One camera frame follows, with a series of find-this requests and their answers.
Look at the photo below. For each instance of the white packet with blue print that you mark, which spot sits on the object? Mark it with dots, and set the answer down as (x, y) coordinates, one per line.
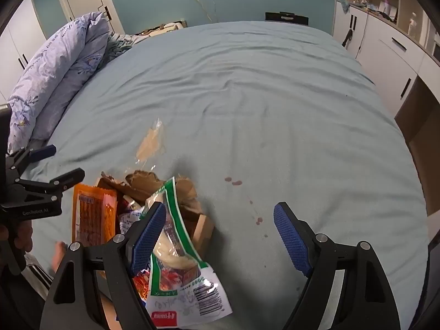
(128, 220)

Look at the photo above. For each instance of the bed with light blue sheet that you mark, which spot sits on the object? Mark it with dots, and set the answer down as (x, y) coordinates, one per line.
(257, 110)

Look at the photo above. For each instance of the black chair back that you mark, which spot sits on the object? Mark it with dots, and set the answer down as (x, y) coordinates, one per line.
(285, 18)

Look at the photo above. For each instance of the person's left hand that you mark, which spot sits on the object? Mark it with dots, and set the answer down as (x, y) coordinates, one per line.
(24, 237)

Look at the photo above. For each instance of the purple floral quilt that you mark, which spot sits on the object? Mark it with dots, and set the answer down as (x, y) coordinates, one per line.
(58, 75)

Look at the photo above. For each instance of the clear plastic bottle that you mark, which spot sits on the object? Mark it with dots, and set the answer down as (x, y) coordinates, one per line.
(412, 24)

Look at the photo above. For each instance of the pink bottle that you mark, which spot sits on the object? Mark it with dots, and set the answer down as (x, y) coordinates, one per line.
(387, 7)

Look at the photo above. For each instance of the person's foot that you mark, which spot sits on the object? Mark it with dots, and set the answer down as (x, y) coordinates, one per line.
(60, 254)

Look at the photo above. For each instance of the torn cardboard box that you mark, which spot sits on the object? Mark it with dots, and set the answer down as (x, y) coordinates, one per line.
(202, 230)

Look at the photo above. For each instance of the blue cloth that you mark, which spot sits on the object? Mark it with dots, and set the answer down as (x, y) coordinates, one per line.
(345, 5)

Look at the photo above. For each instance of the green white snack packet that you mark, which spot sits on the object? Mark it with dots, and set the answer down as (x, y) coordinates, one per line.
(185, 282)

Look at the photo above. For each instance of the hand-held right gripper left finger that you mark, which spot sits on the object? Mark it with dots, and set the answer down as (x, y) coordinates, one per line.
(147, 237)

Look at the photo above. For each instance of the teal patterned cloth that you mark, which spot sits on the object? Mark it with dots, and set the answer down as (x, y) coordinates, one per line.
(118, 46)

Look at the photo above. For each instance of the white wardrobe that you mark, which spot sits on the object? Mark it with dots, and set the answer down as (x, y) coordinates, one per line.
(17, 41)

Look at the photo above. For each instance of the dark striped cloth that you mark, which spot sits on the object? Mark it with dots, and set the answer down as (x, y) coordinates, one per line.
(34, 275)

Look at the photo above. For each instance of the clear packet of beige snack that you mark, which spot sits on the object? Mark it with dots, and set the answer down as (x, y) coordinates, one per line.
(149, 144)

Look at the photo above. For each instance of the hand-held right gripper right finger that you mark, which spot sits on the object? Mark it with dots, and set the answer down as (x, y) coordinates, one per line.
(292, 237)

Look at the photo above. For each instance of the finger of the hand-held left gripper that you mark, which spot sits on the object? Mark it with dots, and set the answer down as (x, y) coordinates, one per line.
(47, 151)
(68, 176)

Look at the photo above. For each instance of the white cabinet with drawers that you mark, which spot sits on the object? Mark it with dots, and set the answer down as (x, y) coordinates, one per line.
(378, 51)

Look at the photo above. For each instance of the beige patterned pillow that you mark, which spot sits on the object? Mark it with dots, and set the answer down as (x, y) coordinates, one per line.
(165, 27)

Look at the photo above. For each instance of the orange snack packet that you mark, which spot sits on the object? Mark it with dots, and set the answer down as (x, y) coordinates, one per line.
(91, 213)

